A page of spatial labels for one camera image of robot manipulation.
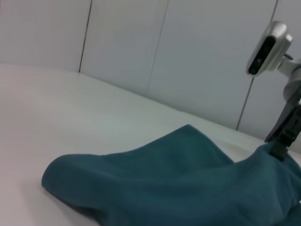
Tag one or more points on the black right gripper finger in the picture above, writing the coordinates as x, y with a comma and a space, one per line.
283, 146

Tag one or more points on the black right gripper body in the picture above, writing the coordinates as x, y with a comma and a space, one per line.
288, 120

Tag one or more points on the teal t-shirt with FREE print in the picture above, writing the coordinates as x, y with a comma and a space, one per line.
176, 179

